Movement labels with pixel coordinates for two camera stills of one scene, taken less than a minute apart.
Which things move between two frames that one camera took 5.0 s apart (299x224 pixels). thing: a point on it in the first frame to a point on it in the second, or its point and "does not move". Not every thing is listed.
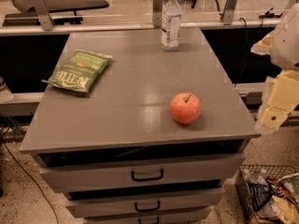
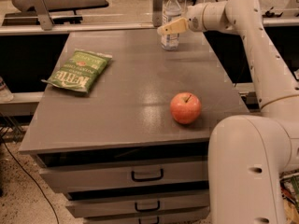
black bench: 55,1 does not move
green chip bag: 79,71 does not move
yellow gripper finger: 281,96 to 193,23
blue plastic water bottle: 170,24 does not move
